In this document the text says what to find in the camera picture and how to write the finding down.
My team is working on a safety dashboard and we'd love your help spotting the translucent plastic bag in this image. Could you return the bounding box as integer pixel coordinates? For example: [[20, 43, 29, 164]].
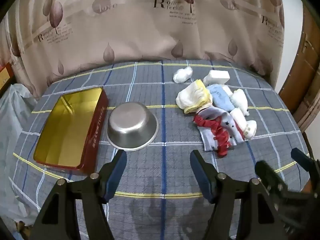
[[0, 83, 42, 228]]

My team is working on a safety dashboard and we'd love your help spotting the red ribbon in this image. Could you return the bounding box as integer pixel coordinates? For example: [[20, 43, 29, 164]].
[[193, 115, 232, 158]]

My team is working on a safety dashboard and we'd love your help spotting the brown wooden door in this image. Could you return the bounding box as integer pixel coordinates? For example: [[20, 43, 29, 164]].
[[278, 2, 320, 133]]

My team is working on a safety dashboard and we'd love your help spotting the light blue sock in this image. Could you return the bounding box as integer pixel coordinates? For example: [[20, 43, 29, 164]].
[[207, 84, 234, 112]]

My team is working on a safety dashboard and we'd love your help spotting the white and yellow cloth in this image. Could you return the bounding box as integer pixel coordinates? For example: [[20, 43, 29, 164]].
[[176, 79, 213, 114]]

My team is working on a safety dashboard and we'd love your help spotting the cream satin scrunchie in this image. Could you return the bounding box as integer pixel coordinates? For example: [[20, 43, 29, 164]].
[[230, 89, 250, 117]]

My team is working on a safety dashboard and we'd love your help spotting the red cardboard box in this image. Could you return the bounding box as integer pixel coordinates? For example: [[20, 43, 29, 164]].
[[0, 62, 14, 92]]

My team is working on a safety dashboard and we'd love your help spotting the stainless steel bowl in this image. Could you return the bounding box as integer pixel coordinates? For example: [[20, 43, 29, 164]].
[[106, 102, 159, 152]]

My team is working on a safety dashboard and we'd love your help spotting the white balled sock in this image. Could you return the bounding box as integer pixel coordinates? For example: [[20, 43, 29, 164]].
[[173, 66, 193, 83]]

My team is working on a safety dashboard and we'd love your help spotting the beige leaf print curtain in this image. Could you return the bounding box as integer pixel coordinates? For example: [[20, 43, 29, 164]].
[[0, 0, 286, 100]]

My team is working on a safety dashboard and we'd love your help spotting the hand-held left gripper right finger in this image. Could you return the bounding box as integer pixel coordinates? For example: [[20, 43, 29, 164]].
[[190, 150, 288, 240]]

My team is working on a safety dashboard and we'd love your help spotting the white sponge block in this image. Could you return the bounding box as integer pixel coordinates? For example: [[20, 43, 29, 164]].
[[202, 70, 231, 86]]

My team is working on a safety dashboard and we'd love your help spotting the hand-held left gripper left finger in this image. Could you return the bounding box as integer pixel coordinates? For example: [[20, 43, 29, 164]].
[[30, 150, 128, 240]]

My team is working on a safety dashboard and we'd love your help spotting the red and gold tin box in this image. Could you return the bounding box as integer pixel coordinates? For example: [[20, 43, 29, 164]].
[[33, 87, 108, 178]]

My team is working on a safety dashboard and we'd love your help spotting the grey plaid bedsheet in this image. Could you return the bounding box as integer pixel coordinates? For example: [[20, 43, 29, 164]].
[[7, 59, 313, 240]]

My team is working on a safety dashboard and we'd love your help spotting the blue white starred cloth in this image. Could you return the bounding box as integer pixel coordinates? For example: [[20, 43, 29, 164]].
[[197, 106, 247, 152]]

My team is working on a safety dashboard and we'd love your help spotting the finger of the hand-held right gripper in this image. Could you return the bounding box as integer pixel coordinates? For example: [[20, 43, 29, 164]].
[[291, 147, 320, 178], [254, 160, 288, 198]]

